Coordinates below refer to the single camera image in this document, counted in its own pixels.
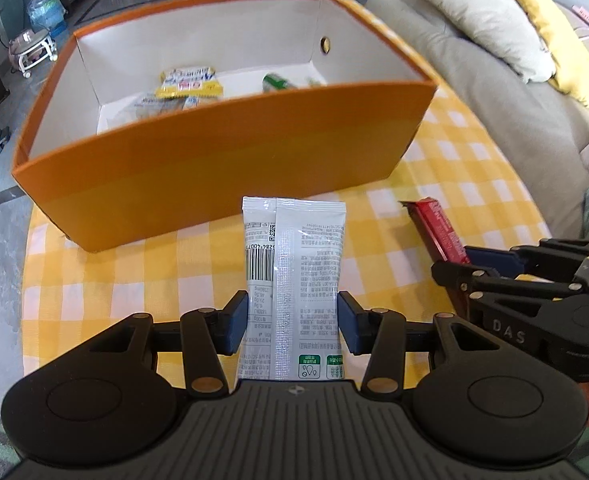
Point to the white silver snack packet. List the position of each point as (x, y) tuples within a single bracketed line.
[(293, 251)]

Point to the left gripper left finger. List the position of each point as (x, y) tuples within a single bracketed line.
[(208, 333)]

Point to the beige cushion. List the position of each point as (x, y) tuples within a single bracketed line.
[(502, 28)]

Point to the white yogurt hawthorn ball packet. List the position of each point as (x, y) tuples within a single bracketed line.
[(147, 105)]

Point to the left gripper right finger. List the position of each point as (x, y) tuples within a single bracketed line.
[(378, 333)]

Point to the long red snack bar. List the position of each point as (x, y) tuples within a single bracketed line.
[(443, 244)]

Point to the beige sofa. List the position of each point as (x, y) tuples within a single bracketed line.
[(540, 130)]

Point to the orange cardboard box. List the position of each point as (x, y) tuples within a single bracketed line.
[(359, 101)]

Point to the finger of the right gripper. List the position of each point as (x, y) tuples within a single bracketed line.
[(548, 261), (498, 278)]

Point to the blue water jug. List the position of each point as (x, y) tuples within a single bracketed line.
[(48, 15)]

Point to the yellow cushion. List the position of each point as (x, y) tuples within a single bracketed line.
[(570, 55)]

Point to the yellow America snack packet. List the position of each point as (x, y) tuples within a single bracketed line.
[(197, 81)]

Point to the green striped sausage stick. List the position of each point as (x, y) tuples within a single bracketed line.
[(272, 82)]

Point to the small white wheeled stool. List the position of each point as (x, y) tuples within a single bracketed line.
[(30, 49)]

